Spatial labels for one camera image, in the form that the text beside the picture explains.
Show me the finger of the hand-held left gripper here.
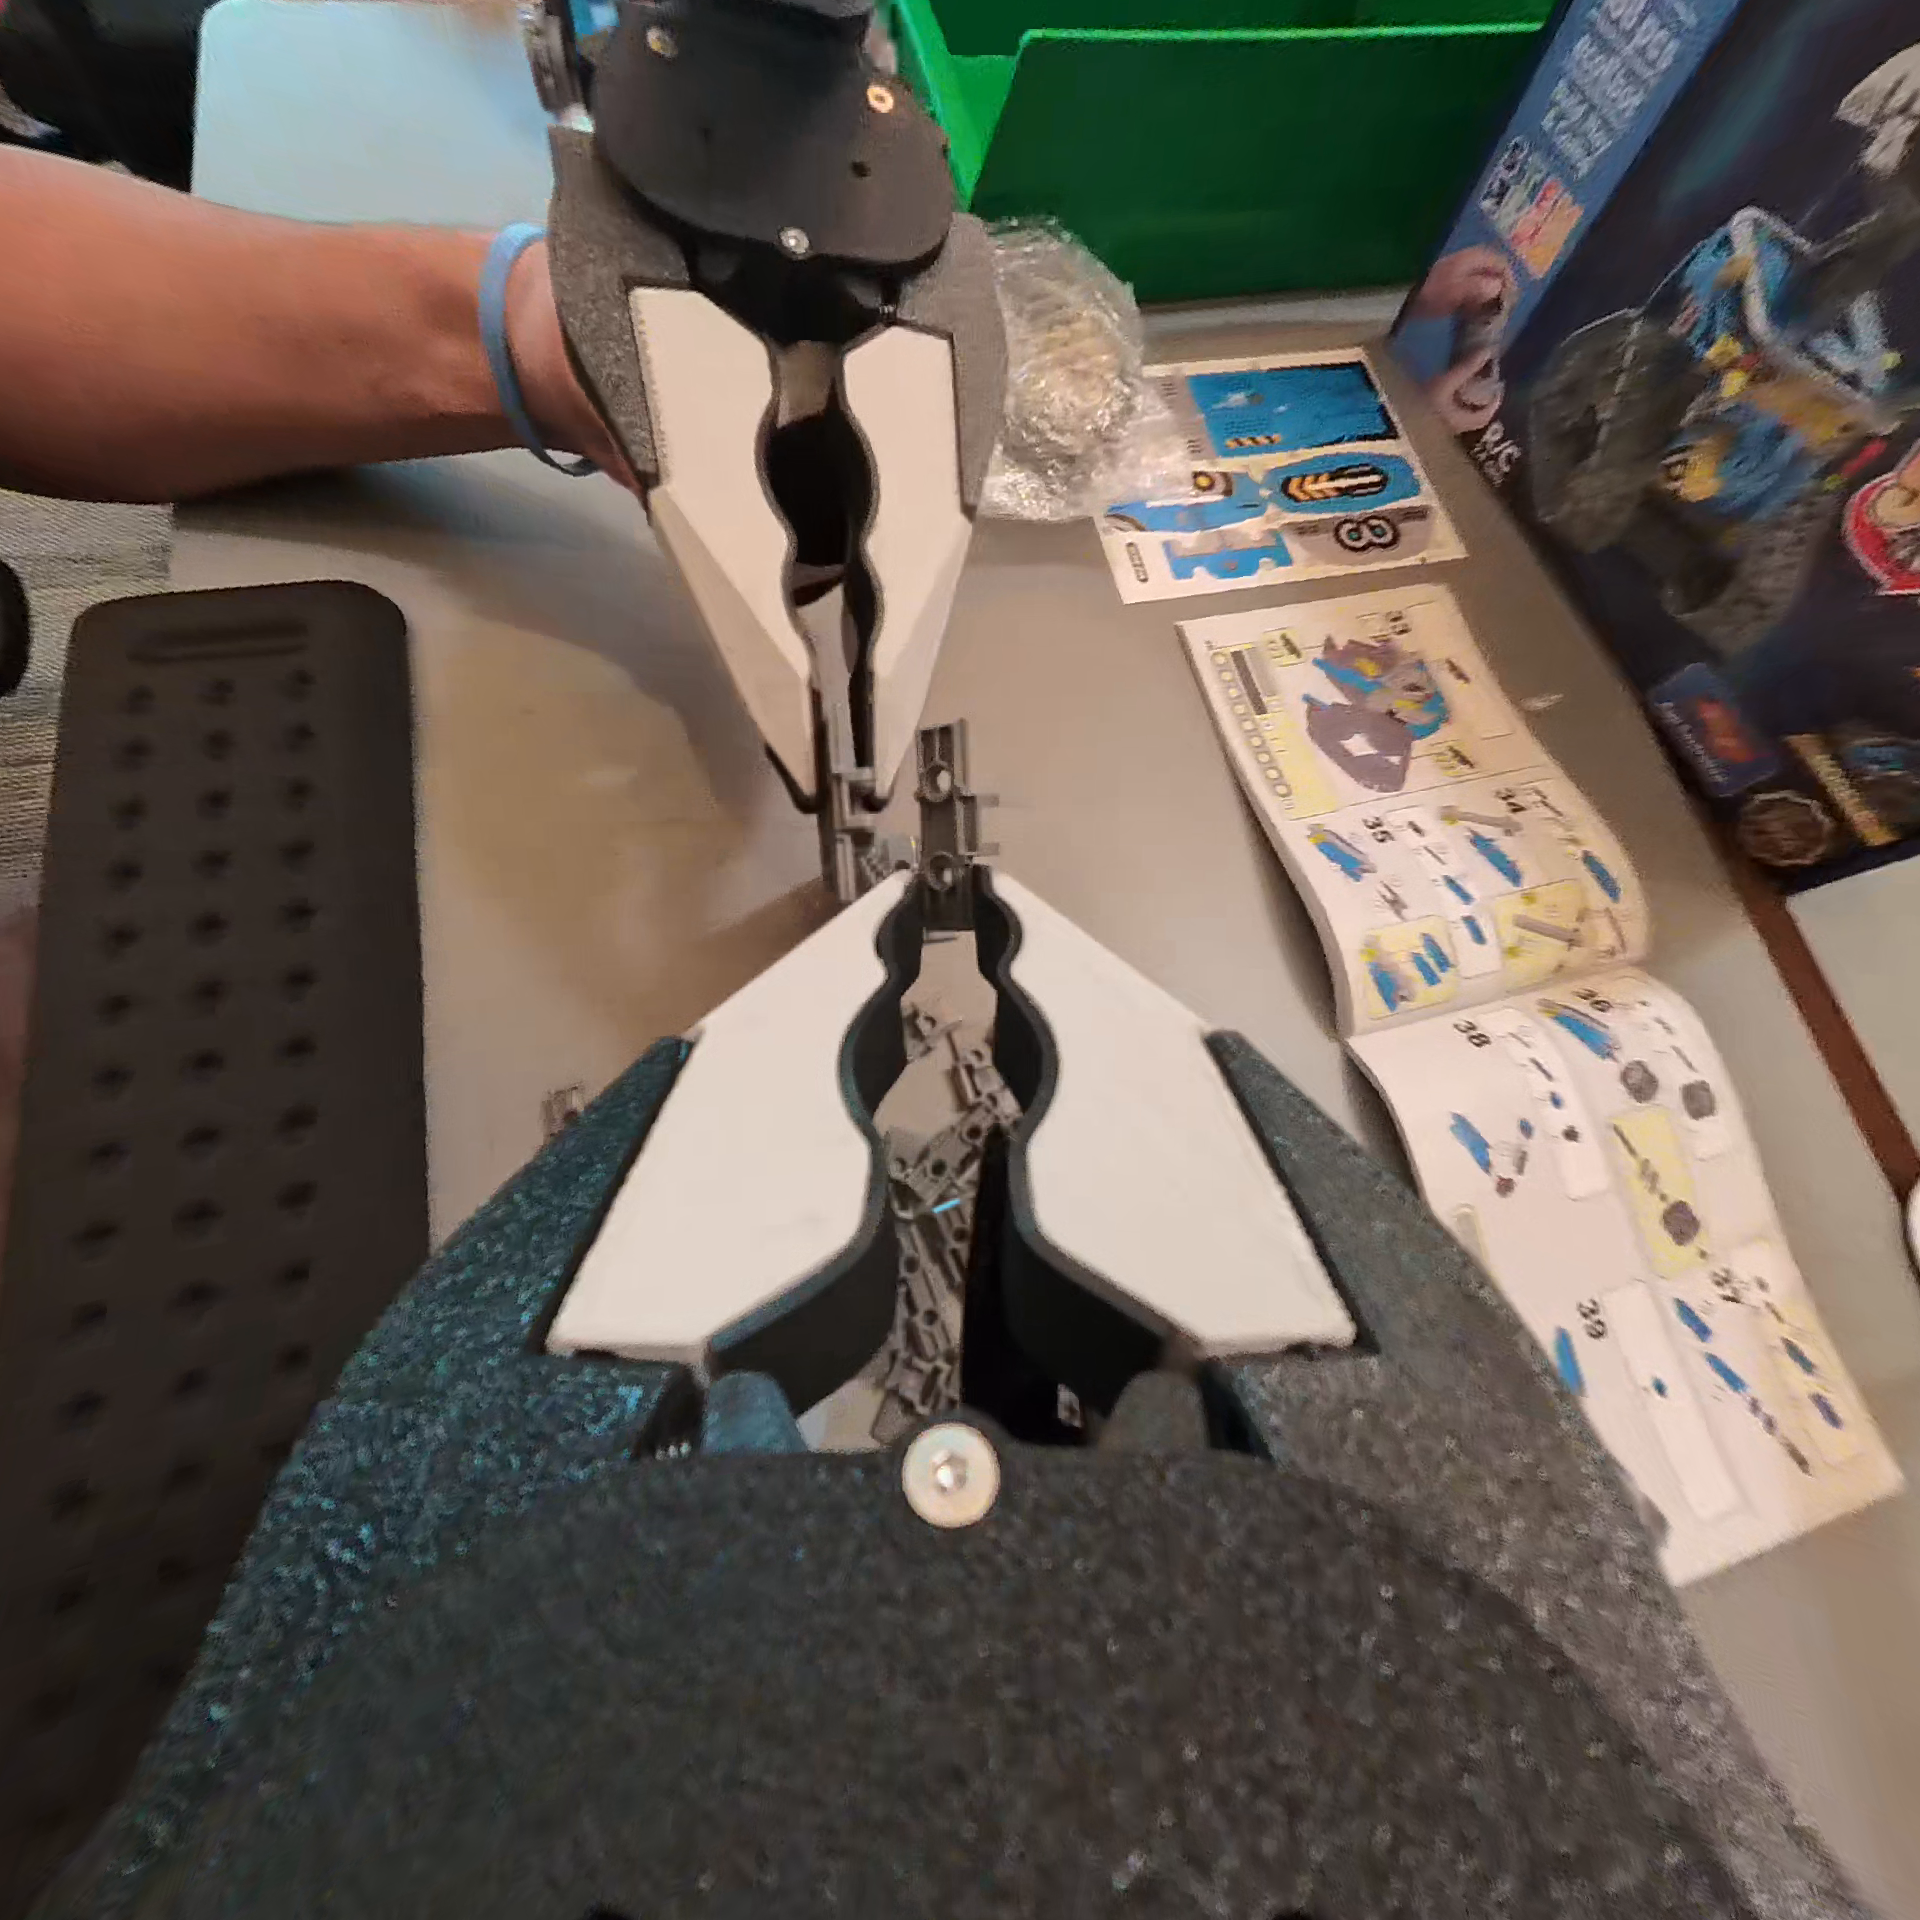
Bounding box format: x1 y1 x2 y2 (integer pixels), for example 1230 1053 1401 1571
625 282 845 808
829 321 978 797

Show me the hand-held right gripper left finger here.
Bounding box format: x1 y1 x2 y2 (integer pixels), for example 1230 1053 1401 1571
541 870 921 1373

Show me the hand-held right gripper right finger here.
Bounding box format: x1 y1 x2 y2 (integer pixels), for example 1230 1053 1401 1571
971 870 1360 1364

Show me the pile of grey track pieces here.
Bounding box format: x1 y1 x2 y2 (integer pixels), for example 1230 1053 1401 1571
536 993 1034 1429

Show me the single grey track link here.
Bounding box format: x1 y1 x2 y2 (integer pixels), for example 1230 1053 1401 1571
903 718 1003 941

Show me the grey toy track chain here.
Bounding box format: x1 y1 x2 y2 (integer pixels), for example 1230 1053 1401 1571
807 693 921 904

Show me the person's left forearm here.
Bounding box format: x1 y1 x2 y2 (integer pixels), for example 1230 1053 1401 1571
0 139 522 506

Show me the grey desk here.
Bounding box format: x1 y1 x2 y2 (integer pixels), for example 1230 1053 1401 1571
165 285 1920 1920

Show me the person's left hand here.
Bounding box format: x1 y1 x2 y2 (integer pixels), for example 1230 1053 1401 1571
510 292 648 489

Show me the crumpled clear plastic bag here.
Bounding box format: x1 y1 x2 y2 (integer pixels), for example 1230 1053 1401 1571
978 213 1153 532

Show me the blue wristband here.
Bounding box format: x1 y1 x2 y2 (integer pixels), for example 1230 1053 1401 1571
477 218 604 481

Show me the blue sticker sheet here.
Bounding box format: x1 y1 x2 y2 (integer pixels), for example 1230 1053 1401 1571
1095 344 1470 607

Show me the building instruction booklet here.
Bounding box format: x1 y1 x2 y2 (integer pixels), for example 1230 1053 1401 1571
1173 581 1909 1592

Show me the green plastic bin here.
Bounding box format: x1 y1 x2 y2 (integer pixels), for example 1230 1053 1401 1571
882 0 1563 313

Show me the blue building set box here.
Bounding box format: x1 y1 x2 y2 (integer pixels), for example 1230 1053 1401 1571
1382 0 1920 900

